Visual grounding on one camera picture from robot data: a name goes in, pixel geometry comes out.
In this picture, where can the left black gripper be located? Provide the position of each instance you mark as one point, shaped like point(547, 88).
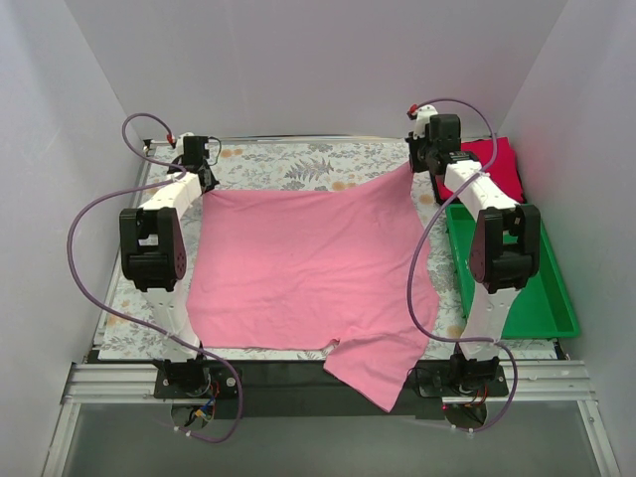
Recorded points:
point(208, 181)

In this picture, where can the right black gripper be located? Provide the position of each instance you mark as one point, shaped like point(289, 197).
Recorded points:
point(417, 156)

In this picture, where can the pink t shirt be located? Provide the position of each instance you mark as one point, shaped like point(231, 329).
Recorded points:
point(343, 272)

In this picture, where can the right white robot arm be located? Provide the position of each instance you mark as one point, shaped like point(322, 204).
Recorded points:
point(505, 249)

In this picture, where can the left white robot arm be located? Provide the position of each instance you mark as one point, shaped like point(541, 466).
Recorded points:
point(154, 258)

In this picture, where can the folded red t shirt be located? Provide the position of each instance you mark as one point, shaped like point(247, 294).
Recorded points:
point(482, 149)

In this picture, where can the green plastic tray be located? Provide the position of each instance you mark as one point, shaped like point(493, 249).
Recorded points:
point(542, 310)

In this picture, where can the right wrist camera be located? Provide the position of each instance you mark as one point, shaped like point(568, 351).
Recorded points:
point(420, 115)

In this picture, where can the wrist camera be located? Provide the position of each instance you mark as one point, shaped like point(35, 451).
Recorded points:
point(420, 115)
point(178, 141)

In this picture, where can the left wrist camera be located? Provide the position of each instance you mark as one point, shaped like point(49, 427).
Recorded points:
point(178, 141)

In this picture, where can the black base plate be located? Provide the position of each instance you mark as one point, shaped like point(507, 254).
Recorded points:
point(304, 389)

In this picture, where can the aluminium frame rail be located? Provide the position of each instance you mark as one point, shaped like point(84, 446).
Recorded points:
point(295, 420)

